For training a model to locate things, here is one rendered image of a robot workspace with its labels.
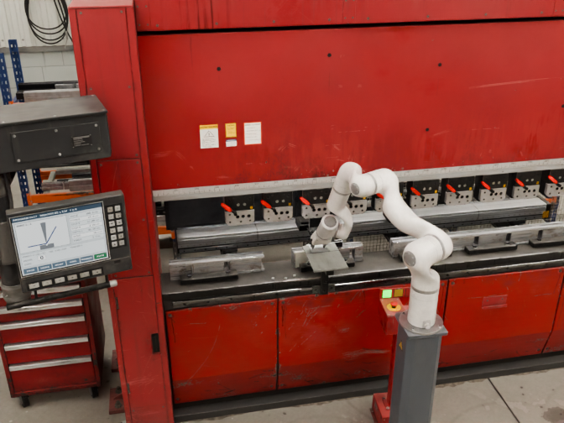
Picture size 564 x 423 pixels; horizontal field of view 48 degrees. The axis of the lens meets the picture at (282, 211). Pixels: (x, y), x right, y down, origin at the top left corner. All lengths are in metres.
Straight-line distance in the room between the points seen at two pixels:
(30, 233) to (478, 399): 2.72
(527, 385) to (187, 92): 2.70
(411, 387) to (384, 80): 1.45
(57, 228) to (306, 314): 1.48
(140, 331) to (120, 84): 1.25
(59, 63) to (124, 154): 4.56
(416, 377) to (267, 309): 0.91
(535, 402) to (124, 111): 2.87
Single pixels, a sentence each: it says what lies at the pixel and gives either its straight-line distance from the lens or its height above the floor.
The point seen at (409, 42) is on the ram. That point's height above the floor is 2.06.
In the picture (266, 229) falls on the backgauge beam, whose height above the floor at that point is 0.98.
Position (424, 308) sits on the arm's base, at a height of 1.11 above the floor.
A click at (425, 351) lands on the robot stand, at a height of 0.90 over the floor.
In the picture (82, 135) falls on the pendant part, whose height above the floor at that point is 1.86.
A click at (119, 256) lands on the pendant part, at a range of 2.80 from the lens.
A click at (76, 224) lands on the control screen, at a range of 2.70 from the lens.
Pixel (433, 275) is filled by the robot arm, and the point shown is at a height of 1.27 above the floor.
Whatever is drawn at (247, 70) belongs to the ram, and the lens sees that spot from 3.02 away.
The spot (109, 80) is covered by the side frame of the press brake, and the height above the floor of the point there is 2.00.
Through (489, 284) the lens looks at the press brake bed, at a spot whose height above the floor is 0.70.
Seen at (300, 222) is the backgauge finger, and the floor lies 1.03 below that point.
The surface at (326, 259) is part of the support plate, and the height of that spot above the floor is 1.00.
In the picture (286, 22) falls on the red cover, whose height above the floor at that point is 2.18.
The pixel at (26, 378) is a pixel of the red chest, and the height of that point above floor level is 0.24.
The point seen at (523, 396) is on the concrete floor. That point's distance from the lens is 4.24.
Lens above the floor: 2.67
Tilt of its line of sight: 26 degrees down
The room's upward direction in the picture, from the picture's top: straight up
